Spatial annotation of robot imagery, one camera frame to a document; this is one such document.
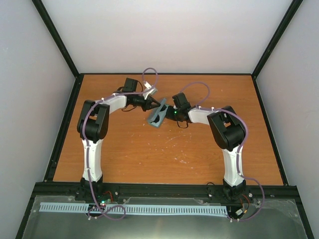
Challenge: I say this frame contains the black aviator sunglasses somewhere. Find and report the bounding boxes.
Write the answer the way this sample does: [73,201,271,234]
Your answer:
[153,105,167,125]

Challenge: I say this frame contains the grey-green glasses case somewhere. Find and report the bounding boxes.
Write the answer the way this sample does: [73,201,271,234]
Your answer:
[147,98,168,128]

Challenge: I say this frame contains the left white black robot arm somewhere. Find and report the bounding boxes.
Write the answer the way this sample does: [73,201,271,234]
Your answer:
[77,78,160,201]

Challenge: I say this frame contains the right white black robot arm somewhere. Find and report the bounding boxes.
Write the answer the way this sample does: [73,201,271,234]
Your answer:
[166,93,247,201]

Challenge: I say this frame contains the clear acrylic cover plate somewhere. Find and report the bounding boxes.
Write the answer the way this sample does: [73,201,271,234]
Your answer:
[22,196,307,239]

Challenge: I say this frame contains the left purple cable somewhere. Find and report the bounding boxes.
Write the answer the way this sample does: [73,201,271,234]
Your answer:
[83,67,159,221]

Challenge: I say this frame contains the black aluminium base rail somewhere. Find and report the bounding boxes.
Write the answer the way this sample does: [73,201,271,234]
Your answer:
[32,182,297,201]

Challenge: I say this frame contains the light blue slotted cable duct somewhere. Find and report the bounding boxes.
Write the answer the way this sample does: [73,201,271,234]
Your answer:
[38,202,228,217]

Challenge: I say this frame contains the left black frame post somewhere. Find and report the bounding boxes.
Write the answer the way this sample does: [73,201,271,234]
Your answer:
[32,0,80,78]

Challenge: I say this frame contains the black frame post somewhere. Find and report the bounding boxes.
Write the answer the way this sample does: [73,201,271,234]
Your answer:
[32,0,80,78]
[251,0,304,76]

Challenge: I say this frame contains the right black frame post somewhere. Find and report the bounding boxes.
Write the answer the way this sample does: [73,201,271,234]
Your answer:
[251,0,304,76]

